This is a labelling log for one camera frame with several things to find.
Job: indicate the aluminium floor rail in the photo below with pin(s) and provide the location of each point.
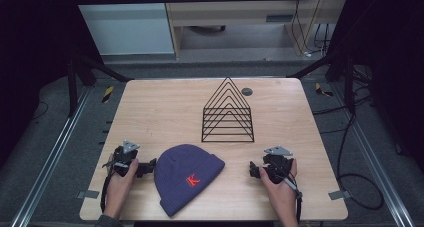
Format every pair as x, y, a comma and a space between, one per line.
376, 157
50, 157

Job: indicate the yellow black hazard tape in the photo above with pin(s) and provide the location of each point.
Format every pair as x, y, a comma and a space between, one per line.
107, 94
322, 91

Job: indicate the person's right hand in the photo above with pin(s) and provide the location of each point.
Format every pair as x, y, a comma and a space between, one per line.
278, 190

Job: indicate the grey tape strip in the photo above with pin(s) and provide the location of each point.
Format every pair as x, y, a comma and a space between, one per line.
88, 194
339, 195

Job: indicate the black curtain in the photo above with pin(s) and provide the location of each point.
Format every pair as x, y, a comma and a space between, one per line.
33, 53
393, 53

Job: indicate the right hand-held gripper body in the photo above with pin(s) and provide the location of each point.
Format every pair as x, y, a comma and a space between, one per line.
278, 167

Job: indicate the white cabinet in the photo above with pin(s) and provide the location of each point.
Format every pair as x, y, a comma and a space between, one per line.
126, 27

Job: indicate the black metal stand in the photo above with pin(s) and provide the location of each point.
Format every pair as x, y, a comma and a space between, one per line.
348, 83
72, 87

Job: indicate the grey round table grommet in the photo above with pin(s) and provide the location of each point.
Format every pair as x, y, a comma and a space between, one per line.
247, 91

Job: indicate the person's left hand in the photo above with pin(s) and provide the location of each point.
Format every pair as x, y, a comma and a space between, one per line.
118, 187

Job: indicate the light wooden office desk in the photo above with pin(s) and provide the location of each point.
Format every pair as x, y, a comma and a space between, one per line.
233, 15

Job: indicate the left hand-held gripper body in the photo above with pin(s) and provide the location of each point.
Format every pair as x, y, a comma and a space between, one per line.
124, 157

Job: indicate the purple knit beanie hat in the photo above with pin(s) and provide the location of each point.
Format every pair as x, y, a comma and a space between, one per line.
186, 180

